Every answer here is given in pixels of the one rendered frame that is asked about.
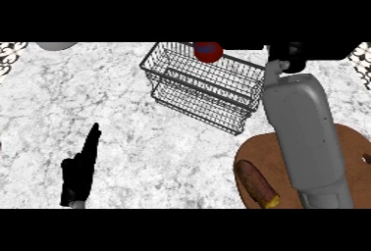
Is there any brown wooden cutting board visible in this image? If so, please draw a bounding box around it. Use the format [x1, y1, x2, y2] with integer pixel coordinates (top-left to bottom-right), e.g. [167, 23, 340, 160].
[234, 123, 371, 210]

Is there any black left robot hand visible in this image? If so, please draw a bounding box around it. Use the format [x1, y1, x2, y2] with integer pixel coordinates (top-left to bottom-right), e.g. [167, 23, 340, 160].
[58, 122, 104, 208]

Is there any grey round bowl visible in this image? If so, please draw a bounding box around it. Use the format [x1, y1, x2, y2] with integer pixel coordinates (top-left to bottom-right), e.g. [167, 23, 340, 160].
[36, 41, 80, 52]

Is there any dark wire tiered basket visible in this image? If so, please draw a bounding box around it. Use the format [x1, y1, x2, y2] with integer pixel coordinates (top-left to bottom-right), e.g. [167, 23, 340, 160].
[139, 41, 268, 137]

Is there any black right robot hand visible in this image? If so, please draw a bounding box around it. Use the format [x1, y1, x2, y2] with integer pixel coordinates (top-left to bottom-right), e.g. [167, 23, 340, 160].
[266, 41, 311, 75]

